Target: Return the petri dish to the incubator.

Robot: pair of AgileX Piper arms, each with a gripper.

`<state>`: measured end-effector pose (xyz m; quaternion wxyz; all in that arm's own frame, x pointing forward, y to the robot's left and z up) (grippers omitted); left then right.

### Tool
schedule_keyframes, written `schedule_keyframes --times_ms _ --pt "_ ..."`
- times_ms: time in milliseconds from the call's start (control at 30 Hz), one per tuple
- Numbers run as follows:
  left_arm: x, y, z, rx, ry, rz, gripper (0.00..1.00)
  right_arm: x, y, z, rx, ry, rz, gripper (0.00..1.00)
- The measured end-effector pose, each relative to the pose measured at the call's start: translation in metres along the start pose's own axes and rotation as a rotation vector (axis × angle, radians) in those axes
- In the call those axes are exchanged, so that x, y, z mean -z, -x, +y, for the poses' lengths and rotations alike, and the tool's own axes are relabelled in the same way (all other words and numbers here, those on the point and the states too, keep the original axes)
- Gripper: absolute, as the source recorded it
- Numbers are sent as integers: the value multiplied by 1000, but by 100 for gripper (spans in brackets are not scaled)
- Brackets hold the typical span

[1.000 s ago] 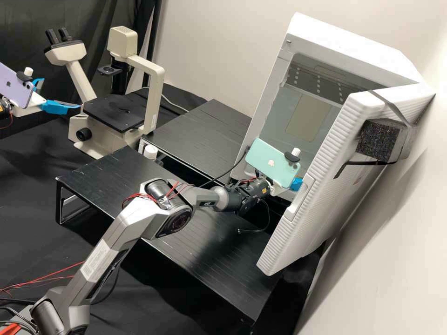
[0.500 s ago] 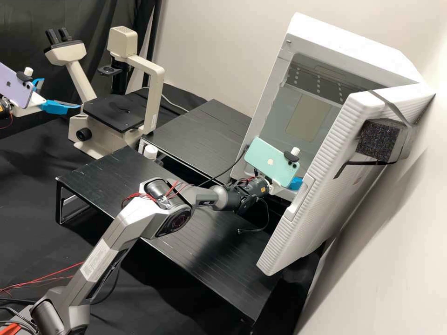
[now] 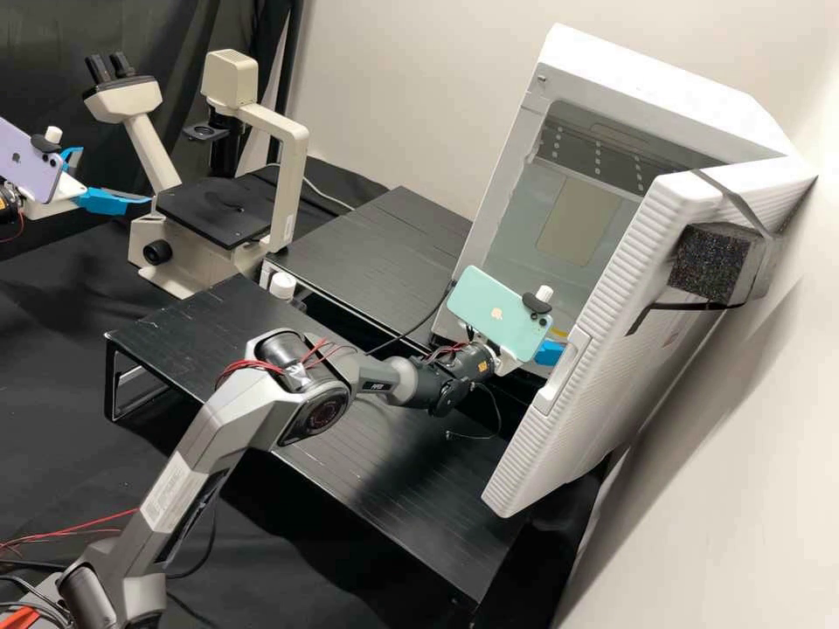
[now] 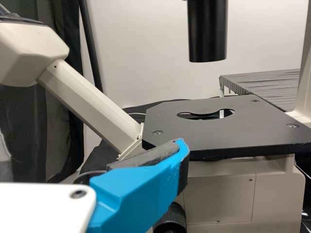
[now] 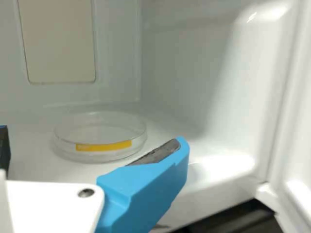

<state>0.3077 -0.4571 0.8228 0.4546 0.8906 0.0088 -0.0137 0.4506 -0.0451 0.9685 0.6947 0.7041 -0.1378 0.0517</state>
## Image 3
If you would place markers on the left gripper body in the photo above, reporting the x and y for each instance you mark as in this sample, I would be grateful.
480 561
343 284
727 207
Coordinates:
65 193

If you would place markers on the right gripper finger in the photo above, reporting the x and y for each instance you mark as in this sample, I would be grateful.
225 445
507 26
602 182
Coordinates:
549 355

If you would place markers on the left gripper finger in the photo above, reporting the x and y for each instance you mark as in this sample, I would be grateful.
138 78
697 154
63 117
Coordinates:
115 202
72 159

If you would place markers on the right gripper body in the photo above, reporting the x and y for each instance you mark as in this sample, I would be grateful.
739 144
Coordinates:
506 365

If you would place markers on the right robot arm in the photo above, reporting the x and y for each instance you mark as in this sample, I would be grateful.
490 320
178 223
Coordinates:
216 426

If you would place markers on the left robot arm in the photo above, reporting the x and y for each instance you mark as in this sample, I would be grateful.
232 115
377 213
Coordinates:
10 210

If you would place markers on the incubator door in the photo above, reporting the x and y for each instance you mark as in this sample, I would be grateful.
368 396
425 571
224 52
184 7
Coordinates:
590 406

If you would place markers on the white incubator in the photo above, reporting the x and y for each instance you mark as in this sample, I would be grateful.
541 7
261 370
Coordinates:
629 105

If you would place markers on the cream microscope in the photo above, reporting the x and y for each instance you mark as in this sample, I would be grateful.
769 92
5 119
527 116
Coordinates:
203 229

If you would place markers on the black platform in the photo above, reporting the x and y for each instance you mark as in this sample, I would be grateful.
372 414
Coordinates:
393 498
380 249

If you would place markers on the white-capped bottle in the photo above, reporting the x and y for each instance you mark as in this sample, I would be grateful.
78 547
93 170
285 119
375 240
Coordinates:
283 286

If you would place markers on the left wrist camera phone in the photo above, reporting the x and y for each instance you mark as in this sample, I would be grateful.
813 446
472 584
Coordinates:
26 160

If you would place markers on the wrist camera phone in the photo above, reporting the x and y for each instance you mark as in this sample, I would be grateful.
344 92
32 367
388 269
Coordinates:
485 308
26 160

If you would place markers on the right wrist camera phone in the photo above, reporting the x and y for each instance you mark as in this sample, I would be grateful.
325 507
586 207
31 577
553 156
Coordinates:
485 308

